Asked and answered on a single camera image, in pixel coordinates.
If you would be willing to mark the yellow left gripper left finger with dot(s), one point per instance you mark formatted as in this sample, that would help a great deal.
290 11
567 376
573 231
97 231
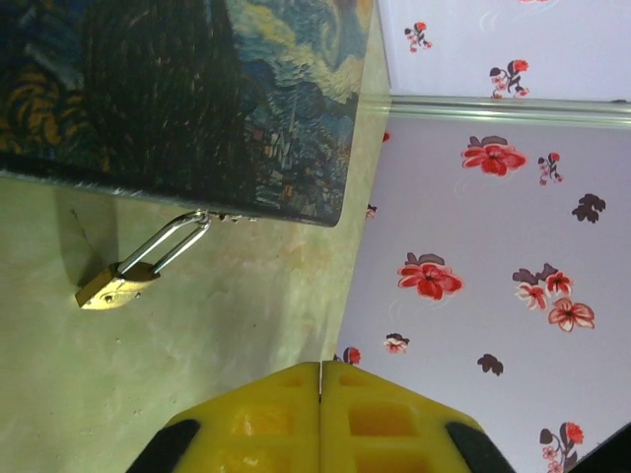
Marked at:
276 428

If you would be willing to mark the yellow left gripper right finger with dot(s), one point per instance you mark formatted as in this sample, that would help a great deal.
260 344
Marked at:
384 428

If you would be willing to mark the brass padlock with steel shackle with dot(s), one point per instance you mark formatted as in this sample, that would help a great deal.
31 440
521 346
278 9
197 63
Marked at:
116 288

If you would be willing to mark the metal box hasp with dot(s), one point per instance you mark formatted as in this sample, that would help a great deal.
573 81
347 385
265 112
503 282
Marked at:
227 216

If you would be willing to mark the floral patterned cloth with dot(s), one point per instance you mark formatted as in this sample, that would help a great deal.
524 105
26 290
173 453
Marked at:
493 222

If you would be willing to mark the box with painting print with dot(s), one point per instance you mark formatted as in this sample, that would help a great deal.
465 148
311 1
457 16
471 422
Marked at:
172 98

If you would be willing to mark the metal rail strip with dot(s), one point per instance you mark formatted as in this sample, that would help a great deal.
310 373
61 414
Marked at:
508 112

